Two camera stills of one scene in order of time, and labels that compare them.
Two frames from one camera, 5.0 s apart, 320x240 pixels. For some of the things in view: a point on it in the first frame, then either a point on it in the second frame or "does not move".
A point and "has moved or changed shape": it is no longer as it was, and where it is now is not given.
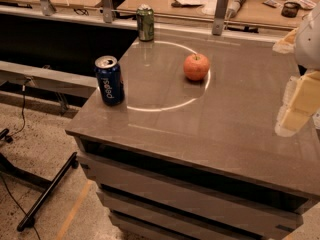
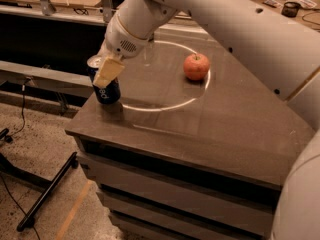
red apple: [196, 66] does not move
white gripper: [309, 45] to [120, 39]
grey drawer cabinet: [193, 152] does not move
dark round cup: [290, 9] does not move
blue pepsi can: [111, 80] has moved or changed shape
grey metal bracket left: [47, 7] does not move
